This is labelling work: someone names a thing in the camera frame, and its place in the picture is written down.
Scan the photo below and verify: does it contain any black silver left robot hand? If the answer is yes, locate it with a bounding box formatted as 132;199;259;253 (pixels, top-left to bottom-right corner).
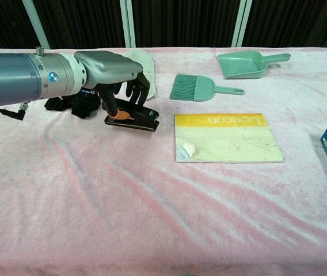
74;51;152;120

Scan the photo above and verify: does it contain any black stapler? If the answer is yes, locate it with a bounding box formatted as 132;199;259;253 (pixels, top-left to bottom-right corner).
104;98;161;133

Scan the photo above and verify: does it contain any green plastic hand brush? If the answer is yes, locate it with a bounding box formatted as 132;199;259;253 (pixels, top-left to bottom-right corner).
169;74;246;102

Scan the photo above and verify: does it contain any yellow notebook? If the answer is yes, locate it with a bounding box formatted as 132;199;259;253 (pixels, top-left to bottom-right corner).
174;113;284;164

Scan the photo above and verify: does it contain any white disposable slipper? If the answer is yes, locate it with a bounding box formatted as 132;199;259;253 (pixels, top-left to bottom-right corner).
122;49;159;101

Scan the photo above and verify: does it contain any black pleated curtain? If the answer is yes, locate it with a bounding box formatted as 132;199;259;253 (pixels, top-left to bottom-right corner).
0;0;327;50

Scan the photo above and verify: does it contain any green plastic dustpan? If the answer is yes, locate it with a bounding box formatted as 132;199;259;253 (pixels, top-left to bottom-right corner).
217;50;292;80

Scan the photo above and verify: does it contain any pink plush table cloth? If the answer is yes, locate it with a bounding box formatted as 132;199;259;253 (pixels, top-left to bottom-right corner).
0;47;327;276

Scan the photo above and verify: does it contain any black wrist brace strap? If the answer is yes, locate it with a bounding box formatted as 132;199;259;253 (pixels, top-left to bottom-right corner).
43;91;103;119

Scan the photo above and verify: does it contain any white frame post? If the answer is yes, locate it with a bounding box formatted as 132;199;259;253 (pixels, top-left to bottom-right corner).
119;0;137;48
21;0;51;50
231;0;253;48

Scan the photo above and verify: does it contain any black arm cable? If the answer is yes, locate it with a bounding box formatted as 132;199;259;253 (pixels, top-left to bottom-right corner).
0;101;29;122

